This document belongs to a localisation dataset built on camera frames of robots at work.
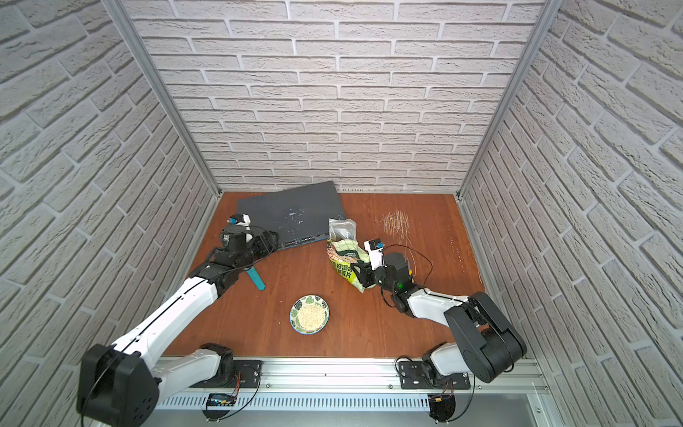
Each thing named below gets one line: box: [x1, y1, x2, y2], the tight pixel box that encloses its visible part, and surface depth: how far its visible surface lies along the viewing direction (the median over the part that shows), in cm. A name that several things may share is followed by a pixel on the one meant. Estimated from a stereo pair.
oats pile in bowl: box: [297, 303, 326, 331], surface depth 83 cm
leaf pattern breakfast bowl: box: [289, 294, 330, 336], surface depth 83 cm
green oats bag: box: [327, 217, 378, 294], surface depth 85 cm
